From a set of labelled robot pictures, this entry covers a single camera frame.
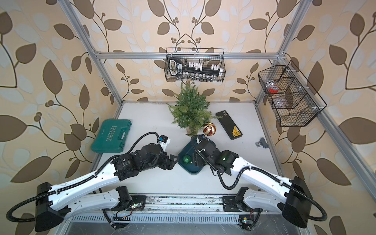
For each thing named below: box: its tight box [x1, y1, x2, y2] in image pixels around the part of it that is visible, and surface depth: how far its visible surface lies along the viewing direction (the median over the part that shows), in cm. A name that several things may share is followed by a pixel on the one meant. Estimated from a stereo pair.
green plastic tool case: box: [91, 119, 132, 154], surface depth 98 cm
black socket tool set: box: [168, 57, 224, 80], surface depth 86 cm
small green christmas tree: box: [166, 82, 223, 137], surface depth 81 cm
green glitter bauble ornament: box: [182, 155, 192, 165], surface depth 87 cm
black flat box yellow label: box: [215, 110, 243, 141], surface depth 104 cm
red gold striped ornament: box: [202, 122, 217, 137], surface depth 78 cm
